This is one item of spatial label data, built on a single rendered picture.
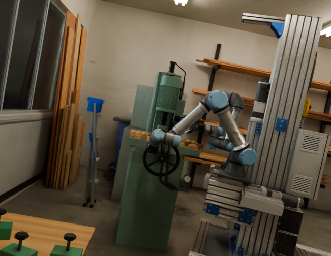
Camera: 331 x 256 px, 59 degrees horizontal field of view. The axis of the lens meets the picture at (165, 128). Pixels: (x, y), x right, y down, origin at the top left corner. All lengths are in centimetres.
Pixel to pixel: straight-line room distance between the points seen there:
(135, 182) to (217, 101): 102
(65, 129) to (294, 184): 254
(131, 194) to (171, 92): 91
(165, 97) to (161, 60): 247
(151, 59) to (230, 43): 132
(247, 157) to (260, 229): 66
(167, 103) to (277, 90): 87
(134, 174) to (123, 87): 265
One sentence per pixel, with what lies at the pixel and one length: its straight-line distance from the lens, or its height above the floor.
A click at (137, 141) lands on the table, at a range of 242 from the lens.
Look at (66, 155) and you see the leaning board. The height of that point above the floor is 42.
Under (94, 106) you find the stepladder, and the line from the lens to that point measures 317.
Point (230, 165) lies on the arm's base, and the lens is 213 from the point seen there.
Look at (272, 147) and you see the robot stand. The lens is 230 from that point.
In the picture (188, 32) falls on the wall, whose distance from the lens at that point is 505.
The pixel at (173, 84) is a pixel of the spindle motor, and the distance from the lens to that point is 250.
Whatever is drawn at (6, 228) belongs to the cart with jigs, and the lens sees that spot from 143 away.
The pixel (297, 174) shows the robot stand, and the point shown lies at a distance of 230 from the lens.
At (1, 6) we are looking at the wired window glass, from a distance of 281.
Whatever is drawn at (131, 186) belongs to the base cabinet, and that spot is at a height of 50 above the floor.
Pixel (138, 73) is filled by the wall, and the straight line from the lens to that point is 491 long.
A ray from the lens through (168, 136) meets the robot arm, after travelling 188.
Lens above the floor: 118
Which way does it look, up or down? 3 degrees down
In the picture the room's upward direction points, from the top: 11 degrees clockwise
